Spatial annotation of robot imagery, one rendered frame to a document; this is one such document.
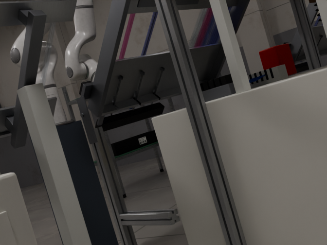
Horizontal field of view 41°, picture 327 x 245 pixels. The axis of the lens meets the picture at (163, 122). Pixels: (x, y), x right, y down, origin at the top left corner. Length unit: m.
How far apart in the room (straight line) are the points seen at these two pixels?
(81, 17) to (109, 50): 0.45
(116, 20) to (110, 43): 0.08
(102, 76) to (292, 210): 0.77
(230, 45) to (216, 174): 0.35
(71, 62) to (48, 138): 0.58
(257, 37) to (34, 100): 4.01
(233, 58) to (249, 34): 4.01
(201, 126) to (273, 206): 0.28
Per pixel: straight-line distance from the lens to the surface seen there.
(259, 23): 5.11
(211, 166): 1.20
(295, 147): 1.08
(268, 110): 1.09
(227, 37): 1.14
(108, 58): 1.48
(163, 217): 1.41
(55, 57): 2.18
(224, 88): 1.35
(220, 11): 1.15
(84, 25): 1.88
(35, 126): 1.32
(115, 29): 1.43
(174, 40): 1.19
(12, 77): 7.98
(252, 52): 5.13
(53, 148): 1.33
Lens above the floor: 0.64
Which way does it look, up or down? 2 degrees down
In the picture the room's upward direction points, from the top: 16 degrees counter-clockwise
